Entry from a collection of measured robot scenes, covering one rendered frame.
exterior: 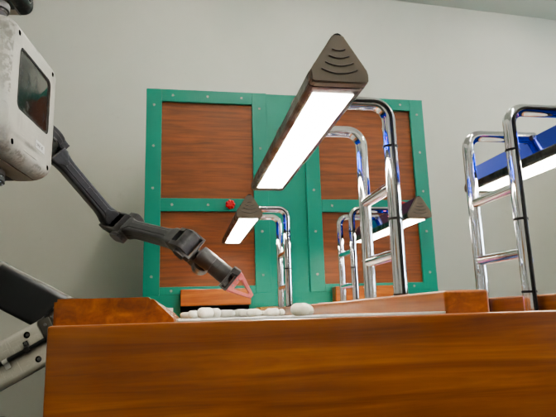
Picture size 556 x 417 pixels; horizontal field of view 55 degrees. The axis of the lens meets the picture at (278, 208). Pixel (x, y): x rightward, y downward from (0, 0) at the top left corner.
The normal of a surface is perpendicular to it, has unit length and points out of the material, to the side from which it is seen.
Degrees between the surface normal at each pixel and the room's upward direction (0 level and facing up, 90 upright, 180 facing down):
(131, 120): 90
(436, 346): 90
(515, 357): 90
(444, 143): 90
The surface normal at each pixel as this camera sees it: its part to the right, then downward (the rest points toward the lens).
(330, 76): 0.18, -0.20
